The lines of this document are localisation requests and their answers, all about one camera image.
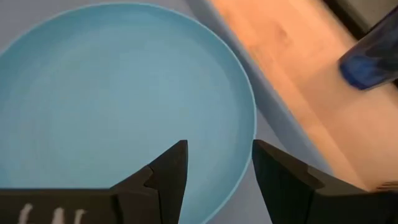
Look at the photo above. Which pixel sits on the dark blue textured cup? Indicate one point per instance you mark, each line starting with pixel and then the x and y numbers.
pixel 370 62

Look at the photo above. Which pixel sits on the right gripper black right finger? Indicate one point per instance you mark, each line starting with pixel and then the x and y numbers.
pixel 295 199

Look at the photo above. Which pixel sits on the blue plastic tray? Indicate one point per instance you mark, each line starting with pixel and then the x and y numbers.
pixel 273 105

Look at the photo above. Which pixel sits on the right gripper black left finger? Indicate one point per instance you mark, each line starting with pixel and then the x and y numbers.
pixel 155 193

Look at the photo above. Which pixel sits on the black aluminium table frame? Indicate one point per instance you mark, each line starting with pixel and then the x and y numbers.
pixel 345 12

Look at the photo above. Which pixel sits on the light blue round plate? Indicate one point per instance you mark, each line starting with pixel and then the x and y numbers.
pixel 124 93

